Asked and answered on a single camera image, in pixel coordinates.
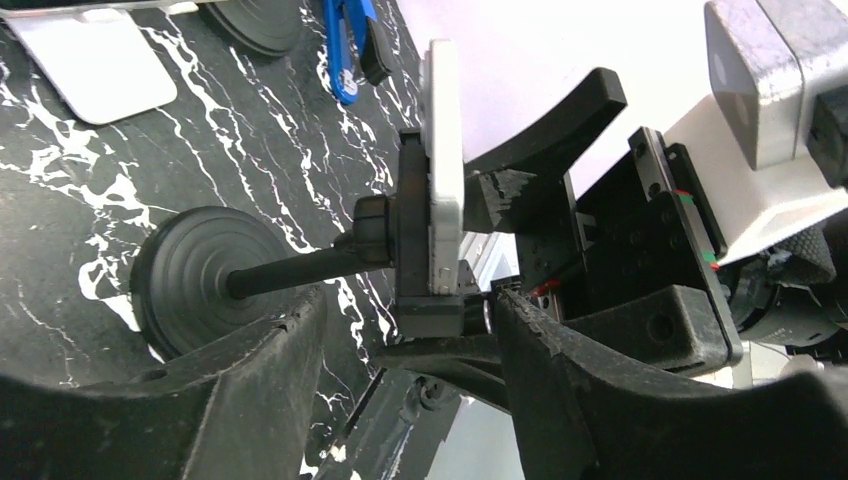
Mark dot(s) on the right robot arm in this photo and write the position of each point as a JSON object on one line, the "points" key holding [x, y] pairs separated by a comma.
{"points": [[792, 294]]}

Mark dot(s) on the silver desktop phone stand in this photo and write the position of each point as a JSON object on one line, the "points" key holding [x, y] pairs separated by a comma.
{"points": [[94, 54]]}

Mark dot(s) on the white-edged black smartphone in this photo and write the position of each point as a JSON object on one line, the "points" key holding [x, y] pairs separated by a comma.
{"points": [[443, 139]]}

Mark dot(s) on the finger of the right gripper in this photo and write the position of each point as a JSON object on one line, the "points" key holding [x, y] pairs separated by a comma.
{"points": [[470, 364]]}

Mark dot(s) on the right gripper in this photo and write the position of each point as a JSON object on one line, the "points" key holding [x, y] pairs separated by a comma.
{"points": [[631, 263]]}

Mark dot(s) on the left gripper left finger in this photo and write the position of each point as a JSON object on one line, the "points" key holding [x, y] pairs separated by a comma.
{"points": [[238, 408]]}

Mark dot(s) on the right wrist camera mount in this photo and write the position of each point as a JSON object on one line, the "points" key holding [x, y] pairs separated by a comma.
{"points": [[748, 138]]}

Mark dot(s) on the black stand rear right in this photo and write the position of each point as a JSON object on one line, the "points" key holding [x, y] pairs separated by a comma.
{"points": [[266, 27]]}

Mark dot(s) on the black round-base phone stand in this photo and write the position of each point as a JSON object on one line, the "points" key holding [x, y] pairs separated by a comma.
{"points": [[209, 270]]}

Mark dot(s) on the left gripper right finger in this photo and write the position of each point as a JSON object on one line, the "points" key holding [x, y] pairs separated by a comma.
{"points": [[581, 410]]}

